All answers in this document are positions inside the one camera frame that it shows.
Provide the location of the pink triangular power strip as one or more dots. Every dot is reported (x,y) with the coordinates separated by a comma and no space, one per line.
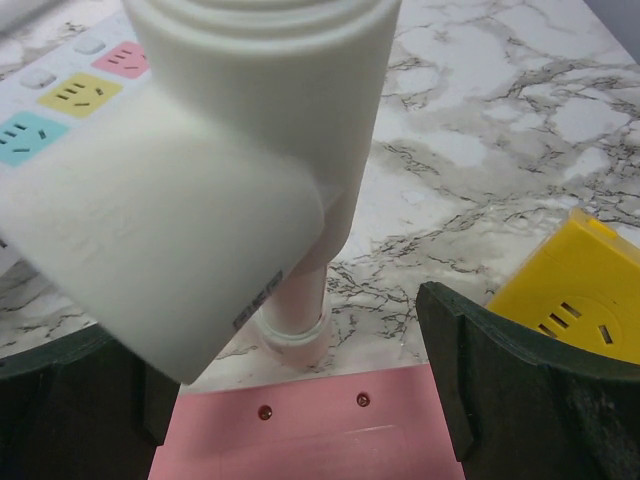
(385,424)

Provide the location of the white PVC pipe frame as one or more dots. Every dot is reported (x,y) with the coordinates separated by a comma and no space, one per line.
(173,216)

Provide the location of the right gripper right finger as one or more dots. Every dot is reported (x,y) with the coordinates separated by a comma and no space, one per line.
(520,405)

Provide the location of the yellow cube socket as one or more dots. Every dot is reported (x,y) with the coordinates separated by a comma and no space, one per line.
(580,286)

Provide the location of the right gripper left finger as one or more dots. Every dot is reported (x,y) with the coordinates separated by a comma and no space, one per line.
(82,407)

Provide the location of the white multicolour power strip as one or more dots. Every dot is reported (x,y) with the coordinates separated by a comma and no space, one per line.
(69,85)

